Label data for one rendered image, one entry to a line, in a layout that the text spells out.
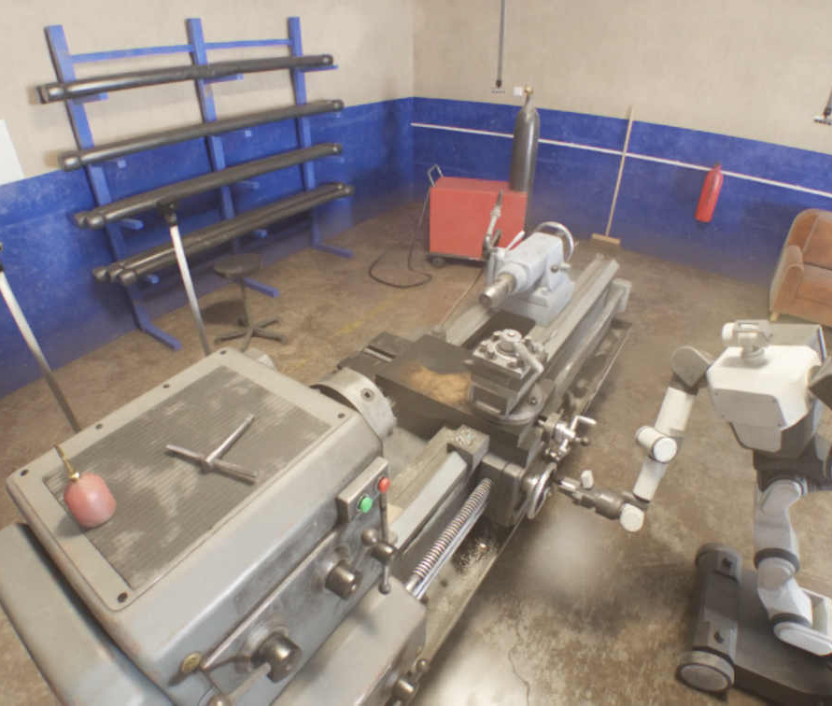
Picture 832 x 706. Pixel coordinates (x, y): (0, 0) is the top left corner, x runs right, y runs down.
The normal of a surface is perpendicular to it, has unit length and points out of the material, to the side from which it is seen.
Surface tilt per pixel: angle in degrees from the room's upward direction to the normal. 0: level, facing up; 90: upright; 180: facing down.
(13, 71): 90
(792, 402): 76
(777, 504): 90
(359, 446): 45
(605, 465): 0
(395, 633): 32
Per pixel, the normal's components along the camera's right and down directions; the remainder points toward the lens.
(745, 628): 0.00, -0.82
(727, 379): -0.87, -0.23
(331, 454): 0.58, -0.35
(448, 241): -0.25, 0.55
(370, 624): 0.44, -0.52
